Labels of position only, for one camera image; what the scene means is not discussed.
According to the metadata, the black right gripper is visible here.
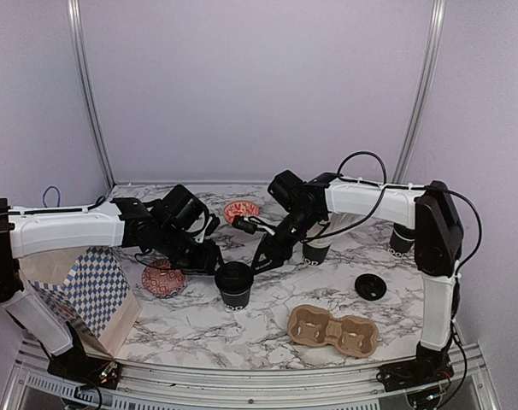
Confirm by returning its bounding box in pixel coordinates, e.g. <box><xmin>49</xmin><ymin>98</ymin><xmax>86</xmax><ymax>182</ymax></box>
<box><xmin>250</xmin><ymin>208</ymin><xmax>321</xmax><ymax>276</ymax></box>

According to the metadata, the brown cardboard cup carrier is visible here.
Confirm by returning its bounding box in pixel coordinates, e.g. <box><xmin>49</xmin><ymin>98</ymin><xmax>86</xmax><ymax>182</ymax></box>
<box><xmin>287</xmin><ymin>304</ymin><xmax>379</xmax><ymax>358</ymax></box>

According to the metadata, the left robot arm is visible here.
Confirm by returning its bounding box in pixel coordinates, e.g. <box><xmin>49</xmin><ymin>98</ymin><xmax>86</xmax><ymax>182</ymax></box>
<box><xmin>0</xmin><ymin>184</ymin><xmax>222</xmax><ymax>380</ymax></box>

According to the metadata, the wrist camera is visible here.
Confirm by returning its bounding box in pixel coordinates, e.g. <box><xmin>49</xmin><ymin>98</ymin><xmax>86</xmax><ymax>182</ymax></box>
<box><xmin>232</xmin><ymin>215</ymin><xmax>275</xmax><ymax>236</ymax></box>
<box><xmin>194</xmin><ymin>214</ymin><xmax>221</xmax><ymax>243</ymax></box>

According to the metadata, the right aluminium frame post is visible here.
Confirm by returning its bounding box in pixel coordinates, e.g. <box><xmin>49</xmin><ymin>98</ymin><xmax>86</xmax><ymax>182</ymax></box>
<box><xmin>392</xmin><ymin>0</ymin><xmax>447</xmax><ymax>183</ymax></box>

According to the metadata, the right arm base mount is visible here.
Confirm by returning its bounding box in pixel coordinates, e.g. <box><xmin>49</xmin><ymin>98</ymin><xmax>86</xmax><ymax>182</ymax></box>
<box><xmin>376</xmin><ymin>358</ymin><xmax>455</xmax><ymax>392</ymax></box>

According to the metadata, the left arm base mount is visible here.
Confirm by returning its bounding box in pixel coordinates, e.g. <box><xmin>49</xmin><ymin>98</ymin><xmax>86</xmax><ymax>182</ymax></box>
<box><xmin>48</xmin><ymin>356</ymin><xmax>121</xmax><ymax>390</ymax></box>

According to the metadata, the black cup holding straws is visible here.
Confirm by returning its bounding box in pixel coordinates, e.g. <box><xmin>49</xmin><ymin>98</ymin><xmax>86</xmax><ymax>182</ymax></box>
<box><xmin>302</xmin><ymin>239</ymin><xmax>332</xmax><ymax>266</ymax></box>

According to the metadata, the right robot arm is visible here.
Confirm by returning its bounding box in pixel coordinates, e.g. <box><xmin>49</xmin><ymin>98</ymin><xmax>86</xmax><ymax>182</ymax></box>
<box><xmin>251</xmin><ymin>170</ymin><xmax>468</xmax><ymax>384</ymax></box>

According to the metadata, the black plastic cup lid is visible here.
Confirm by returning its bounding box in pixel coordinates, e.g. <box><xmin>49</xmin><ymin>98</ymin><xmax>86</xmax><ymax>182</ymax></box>
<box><xmin>215</xmin><ymin>261</ymin><xmax>254</xmax><ymax>295</ymax></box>

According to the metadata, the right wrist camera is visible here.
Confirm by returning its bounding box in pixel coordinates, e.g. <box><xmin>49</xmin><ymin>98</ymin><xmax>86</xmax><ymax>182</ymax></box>
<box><xmin>232</xmin><ymin>215</ymin><xmax>275</xmax><ymax>236</ymax></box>

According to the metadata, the red patterned bowl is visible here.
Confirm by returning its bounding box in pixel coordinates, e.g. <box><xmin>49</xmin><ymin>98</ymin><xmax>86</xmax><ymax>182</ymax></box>
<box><xmin>223</xmin><ymin>200</ymin><xmax>260</xmax><ymax>225</ymax></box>
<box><xmin>141</xmin><ymin>259</ymin><xmax>186</xmax><ymax>298</ymax></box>

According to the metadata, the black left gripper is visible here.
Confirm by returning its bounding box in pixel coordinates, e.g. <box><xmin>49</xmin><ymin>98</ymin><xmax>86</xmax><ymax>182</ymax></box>
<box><xmin>156</xmin><ymin>223</ymin><xmax>228</xmax><ymax>276</ymax></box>

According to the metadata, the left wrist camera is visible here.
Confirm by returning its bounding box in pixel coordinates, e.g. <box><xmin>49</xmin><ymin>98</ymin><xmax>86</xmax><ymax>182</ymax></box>
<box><xmin>194</xmin><ymin>214</ymin><xmax>221</xmax><ymax>243</ymax></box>

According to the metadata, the bundle of white straws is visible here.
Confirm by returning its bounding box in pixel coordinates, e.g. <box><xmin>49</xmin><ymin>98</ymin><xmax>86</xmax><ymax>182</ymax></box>
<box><xmin>307</xmin><ymin>213</ymin><xmax>361</xmax><ymax>249</ymax></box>

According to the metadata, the blue checkered paper bag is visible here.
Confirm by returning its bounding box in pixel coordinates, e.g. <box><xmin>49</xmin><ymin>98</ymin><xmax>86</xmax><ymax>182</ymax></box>
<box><xmin>20</xmin><ymin>246</ymin><xmax>141</xmax><ymax>357</ymax></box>

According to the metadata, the black paper coffee cup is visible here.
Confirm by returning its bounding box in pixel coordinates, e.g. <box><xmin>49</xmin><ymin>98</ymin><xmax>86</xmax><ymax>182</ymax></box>
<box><xmin>221</xmin><ymin>290</ymin><xmax>250</xmax><ymax>312</ymax></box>

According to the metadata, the aluminium frame post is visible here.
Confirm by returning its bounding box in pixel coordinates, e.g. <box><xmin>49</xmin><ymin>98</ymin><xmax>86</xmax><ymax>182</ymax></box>
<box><xmin>67</xmin><ymin>0</ymin><xmax>115</xmax><ymax>190</ymax></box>
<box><xmin>392</xmin><ymin>0</ymin><xmax>447</xmax><ymax>183</ymax></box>

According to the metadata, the aluminium front rail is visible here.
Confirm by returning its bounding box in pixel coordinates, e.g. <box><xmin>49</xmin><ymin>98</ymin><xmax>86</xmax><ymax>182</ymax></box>
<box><xmin>0</xmin><ymin>340</ymin><xmax>500</xmax><ymax>409</ymax></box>

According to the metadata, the left aluminium frame post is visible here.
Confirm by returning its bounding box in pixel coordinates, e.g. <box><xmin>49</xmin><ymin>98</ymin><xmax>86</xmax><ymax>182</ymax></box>
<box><xmin>67</xmin><ymin>0</ymin><xmax>115</xmax><ymax>190</ymax></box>

